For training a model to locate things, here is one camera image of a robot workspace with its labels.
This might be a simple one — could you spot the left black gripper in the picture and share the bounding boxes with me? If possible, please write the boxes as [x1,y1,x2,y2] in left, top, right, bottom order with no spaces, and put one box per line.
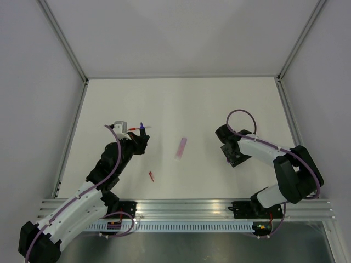
[115,132,149,175]

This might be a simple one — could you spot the black purple highlighter pen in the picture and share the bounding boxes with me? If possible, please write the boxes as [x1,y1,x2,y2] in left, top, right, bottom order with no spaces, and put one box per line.
[139,122,146,136]

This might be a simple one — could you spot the pink marker pen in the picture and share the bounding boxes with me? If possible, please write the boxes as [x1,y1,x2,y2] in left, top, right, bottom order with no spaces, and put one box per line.
[175,137,187,160]

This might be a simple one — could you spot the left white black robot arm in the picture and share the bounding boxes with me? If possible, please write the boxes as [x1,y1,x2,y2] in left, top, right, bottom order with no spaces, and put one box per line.
[18,128,150,262]

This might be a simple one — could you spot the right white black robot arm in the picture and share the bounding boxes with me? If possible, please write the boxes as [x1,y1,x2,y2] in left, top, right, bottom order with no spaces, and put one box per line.
[215,124,324,218]

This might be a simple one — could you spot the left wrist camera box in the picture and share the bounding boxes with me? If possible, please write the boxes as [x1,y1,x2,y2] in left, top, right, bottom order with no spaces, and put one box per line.
[113,121,130,140]

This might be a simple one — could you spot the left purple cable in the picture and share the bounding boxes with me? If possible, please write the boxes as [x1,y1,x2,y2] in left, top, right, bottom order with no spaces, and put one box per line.
[24,124,123,260]

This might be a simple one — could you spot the purple cable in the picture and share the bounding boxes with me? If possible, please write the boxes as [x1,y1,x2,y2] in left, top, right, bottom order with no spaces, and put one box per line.
[226,109,323,201]
[24,124,123,260]

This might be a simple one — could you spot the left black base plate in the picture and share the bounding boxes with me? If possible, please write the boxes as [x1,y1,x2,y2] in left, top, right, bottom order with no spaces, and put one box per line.
[107,201,138,219]

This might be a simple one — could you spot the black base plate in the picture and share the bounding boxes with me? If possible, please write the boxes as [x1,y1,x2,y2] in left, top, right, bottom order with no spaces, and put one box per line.
[107,201,138,219]
[228,201,283,219]

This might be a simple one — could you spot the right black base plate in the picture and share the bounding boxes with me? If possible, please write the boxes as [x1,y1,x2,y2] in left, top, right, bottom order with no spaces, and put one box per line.
[228,201,283,219]

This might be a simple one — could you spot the white slotted cable duct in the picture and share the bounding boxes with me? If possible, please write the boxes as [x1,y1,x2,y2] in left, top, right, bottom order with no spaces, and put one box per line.
[85,221,254,233]

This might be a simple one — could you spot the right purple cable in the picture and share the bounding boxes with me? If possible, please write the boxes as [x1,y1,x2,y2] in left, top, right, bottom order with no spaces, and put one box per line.
[226,109,323,201]

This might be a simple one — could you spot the aluminium front rail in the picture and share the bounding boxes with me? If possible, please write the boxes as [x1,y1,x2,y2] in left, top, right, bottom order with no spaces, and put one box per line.
[38,199,337,221]

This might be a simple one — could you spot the left aluminium frame post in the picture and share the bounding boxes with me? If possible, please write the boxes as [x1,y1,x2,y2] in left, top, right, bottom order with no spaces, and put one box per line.
[36,0,89,84]

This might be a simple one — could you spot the aluminium frame post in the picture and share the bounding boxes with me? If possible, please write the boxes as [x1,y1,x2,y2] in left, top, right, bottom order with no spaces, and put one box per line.
[36,0,89,84]
[276,0,329,83]

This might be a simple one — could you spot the right aluminium frame post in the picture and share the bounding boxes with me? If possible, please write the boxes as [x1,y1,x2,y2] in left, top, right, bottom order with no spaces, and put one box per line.
[276,0,329,83]

